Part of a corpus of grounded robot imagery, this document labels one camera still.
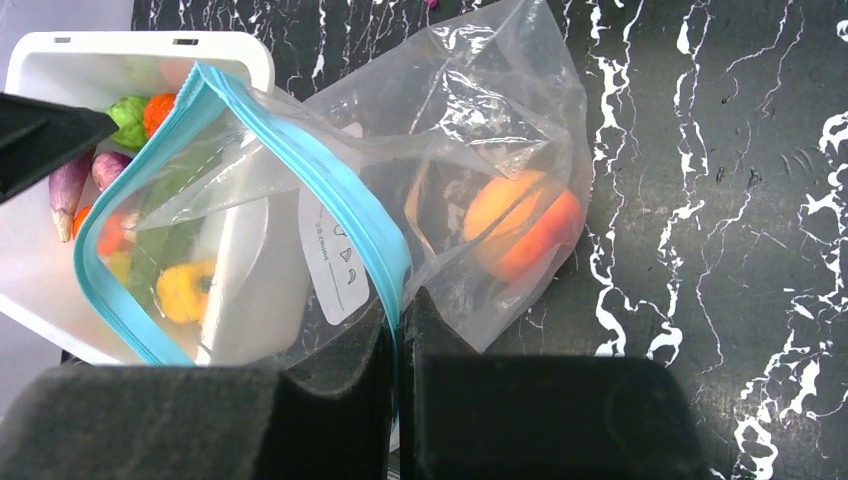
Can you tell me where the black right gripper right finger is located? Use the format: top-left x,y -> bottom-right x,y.
399,289 -> 708,479

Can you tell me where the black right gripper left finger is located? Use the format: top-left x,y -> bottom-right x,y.
254,302 -> 395,479

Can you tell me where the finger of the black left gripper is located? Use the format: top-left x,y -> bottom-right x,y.
1,93 -> 118,203

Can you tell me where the clear zip top bag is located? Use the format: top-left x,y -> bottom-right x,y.
72,0 -> 594,369

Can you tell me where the purple eggplant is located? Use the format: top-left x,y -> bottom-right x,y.
48,149 -> 95,243

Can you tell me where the red onion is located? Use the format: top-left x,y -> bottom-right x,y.
91,151 -> 133,192

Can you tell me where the green cabbage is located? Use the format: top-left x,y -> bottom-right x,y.
105,95 -> 150,151

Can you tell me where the orange pumpkin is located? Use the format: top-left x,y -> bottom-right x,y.
143,93 -> 177,138

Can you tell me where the orange bell pepper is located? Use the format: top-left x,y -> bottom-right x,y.
97,211 -> 136,256

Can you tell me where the white plastic bin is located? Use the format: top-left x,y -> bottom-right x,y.
1,32 -> 311,365

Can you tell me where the green cucumber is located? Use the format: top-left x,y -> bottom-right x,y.
127,153 -> 219,314

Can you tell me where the yellow bell pepper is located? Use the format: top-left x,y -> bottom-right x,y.
155,259 -> 216,324

